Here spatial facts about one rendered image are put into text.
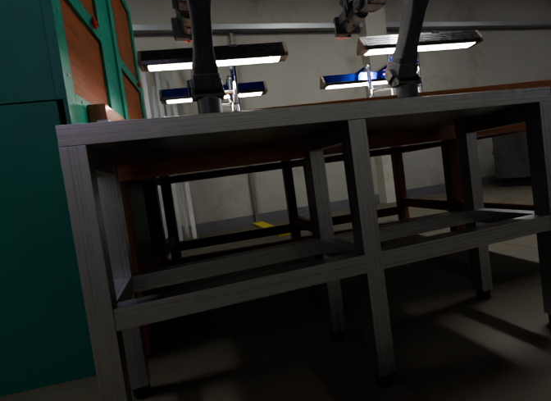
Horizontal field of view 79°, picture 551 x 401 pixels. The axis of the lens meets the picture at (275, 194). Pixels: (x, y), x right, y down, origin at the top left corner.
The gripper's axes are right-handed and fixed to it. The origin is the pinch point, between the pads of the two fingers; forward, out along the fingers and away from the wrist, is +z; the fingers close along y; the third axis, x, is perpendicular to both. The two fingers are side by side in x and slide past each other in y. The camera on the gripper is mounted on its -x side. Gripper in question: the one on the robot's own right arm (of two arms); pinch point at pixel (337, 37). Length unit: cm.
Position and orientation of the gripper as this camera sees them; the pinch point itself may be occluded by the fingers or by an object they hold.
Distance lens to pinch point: 154.6
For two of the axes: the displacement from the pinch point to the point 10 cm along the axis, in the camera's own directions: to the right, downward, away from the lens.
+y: -9.5, 1.4, -2.6
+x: 1.5, 9.9, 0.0
